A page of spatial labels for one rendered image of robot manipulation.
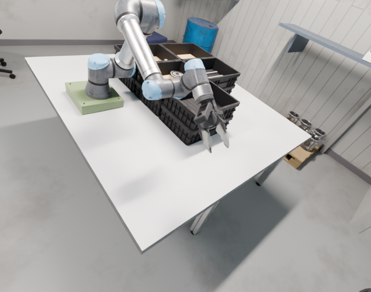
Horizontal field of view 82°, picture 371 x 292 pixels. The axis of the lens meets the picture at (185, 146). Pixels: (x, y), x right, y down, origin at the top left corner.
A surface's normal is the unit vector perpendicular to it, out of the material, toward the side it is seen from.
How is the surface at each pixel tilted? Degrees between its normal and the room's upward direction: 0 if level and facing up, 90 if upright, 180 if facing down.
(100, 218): 0
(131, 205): 0
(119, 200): 0
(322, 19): 90
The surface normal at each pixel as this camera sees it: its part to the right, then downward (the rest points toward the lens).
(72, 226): 0.25, -0.71
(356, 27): -0.75, 0.29
